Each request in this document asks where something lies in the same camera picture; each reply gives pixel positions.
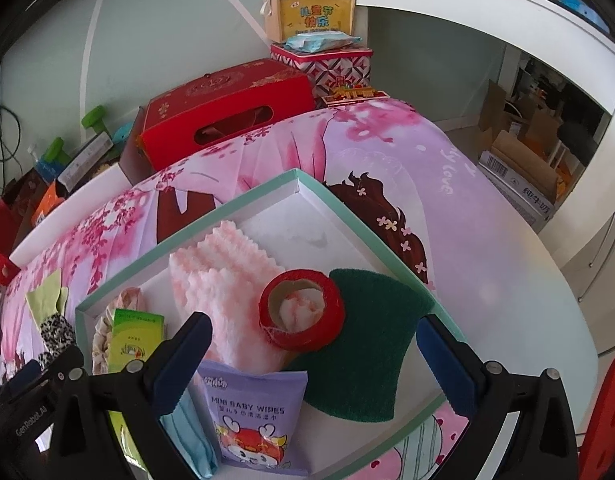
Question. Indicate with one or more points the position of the blue liquid bottle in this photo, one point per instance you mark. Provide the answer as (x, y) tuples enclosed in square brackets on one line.
[(40, 160)]

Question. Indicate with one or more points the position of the green dumbbell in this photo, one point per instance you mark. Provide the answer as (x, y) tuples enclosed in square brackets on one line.
[(55, 152), (96, 119)]

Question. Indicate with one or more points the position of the brown gift bag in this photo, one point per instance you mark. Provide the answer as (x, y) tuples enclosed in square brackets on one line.
[(25, 190)]

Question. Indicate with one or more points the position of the teal toy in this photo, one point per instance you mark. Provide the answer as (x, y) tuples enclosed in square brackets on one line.
[(123, 134)]

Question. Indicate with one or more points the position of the teal-edged white box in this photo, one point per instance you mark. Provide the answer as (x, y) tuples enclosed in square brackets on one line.
[(307, 220)]

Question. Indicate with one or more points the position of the yellow carry box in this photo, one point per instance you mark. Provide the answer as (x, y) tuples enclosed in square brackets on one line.
[(312, 15)]

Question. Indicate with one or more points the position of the grey carton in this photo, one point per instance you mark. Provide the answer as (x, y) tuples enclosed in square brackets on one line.
[(85, 160)]

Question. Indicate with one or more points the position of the red felt bag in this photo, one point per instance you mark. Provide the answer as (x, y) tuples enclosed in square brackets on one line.
[(0, 230)]

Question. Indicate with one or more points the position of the blue wipes pack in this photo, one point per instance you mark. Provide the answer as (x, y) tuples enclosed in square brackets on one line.
[(320, 40)]

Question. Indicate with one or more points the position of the orange box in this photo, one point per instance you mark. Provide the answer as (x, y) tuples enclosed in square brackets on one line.
[(47, 202)]

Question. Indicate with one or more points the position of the white desk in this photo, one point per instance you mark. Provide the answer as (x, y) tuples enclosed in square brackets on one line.
[(487, 15)]

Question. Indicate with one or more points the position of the light green cloth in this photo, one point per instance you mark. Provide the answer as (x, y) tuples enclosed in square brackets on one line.
[(45, 295)]

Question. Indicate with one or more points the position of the peach patterned cloth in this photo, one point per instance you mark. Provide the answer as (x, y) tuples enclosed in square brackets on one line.
[(122, 305)]

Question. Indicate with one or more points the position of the pink white fluffy towel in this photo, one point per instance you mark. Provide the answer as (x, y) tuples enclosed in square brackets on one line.
[(222, 270)]

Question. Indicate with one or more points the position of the red gift box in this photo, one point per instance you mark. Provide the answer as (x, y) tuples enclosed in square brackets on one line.
[(227, 105)]

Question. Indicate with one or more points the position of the cardboard box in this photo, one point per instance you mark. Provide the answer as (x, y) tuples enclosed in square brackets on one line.
[(522, 185)]

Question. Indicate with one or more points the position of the blue face mask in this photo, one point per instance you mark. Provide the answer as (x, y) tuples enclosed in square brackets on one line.
[(190, 440)]

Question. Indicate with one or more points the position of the red white patterned box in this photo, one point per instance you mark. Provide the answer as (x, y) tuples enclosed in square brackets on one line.
[(332, 70)]

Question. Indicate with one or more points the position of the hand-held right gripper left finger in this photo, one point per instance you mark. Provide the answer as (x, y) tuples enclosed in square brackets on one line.
[(182, 360)]

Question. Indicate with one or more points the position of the yellow green sponge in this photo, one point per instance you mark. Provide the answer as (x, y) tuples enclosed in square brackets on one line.
[(367, 340)]

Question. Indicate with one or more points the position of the green tissue pack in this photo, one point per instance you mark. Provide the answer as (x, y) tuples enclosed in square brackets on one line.
[(137, 335)]

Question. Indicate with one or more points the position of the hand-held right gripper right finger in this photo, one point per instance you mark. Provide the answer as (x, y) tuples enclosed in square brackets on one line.
[(447, 360)]

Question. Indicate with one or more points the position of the white foam board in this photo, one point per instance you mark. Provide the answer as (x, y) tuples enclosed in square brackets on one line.
[(62, 215)]

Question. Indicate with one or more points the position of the red tape roll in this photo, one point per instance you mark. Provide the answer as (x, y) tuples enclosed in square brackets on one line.
[(307, 335)]

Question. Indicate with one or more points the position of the purple baby wipes pack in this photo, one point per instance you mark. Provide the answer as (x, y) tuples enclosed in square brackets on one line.
[(252, 420)]

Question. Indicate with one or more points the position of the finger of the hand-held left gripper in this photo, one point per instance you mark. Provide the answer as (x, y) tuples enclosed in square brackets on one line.
[(27, 372)]

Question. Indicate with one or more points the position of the red plastic chair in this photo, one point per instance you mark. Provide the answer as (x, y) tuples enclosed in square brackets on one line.
[(605, 420)]

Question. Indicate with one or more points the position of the leopard print cloth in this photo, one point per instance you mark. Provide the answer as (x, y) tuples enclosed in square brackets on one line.
[(55, 335)]

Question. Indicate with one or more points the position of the pink printed bedsheet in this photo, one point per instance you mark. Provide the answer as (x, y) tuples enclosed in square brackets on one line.
[(387, 160)]

